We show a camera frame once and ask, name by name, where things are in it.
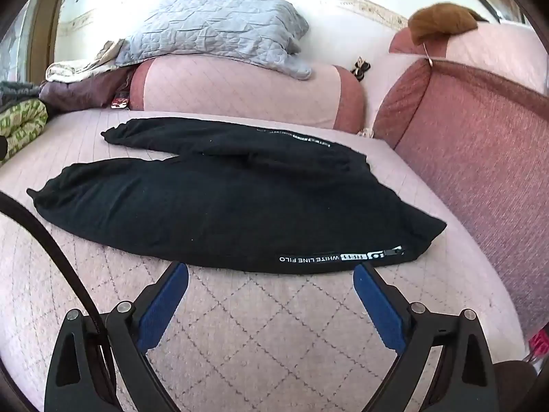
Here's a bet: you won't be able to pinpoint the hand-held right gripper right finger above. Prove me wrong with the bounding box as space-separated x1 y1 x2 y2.
352 262 500 412

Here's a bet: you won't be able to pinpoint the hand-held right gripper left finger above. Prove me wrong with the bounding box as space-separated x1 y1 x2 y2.
44 261 189 412

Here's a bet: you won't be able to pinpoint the black pants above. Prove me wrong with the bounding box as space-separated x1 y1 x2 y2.
26 117 447 274

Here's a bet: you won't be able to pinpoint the pink quilted bed cover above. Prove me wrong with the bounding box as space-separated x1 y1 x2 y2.
0 109 528 412

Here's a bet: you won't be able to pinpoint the red woven sofa cushion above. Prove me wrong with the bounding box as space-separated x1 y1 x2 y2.
372 59 549 335

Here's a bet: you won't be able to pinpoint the pink bolster cushion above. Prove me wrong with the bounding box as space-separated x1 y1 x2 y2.
131 55 367 134

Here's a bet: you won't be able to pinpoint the dark purple cloth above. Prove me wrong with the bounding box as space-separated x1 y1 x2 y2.
38 66 138 112

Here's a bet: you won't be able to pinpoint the green printed quilt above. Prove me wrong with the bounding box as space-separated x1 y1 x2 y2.
0 98 49 164

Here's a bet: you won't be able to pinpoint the dark hair clip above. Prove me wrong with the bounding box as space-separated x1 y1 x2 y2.
351 57 372 81

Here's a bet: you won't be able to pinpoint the folded beige blanket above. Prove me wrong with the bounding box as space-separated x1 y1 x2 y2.
45 39 138 83

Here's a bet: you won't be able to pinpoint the grey crumpled clothing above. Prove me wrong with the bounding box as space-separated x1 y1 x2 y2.
0 81 44 108

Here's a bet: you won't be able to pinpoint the grey quilted pillow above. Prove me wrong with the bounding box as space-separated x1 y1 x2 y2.
116 0 312 80

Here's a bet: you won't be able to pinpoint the light pink back cushion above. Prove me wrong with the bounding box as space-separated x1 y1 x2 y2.
388 21 549 95

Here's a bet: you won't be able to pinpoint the brown knit hat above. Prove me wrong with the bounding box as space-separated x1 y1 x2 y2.
407 3 479 46

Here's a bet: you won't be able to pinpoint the black cable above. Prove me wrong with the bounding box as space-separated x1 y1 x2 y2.
0 192 113 396

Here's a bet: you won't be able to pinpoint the wooden door frame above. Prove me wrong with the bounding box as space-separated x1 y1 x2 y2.
26 0 73 82

